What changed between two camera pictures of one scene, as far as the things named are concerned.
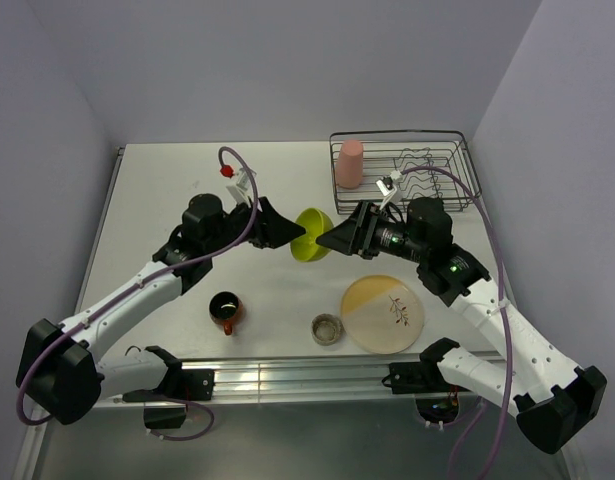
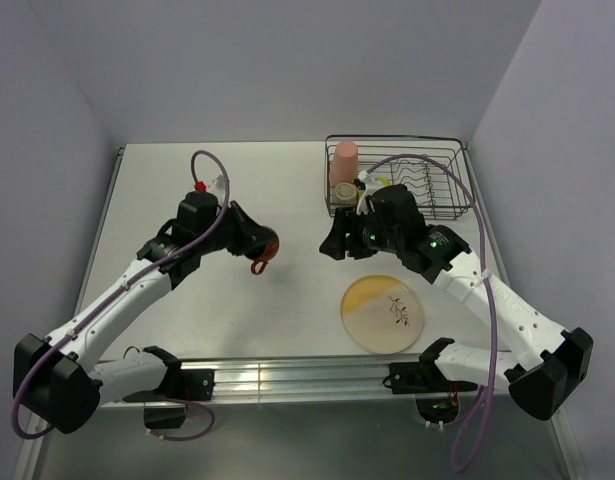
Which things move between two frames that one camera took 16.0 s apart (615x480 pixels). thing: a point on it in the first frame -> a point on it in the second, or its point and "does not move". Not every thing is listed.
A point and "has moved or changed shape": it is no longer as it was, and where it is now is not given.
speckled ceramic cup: [326, 329] -> [345, 190]
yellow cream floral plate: [382, 314] does not move
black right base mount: [419, 377] does not move
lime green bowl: [316, 223] has moved or changed shape
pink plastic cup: [350, 164] has moved or changed shape
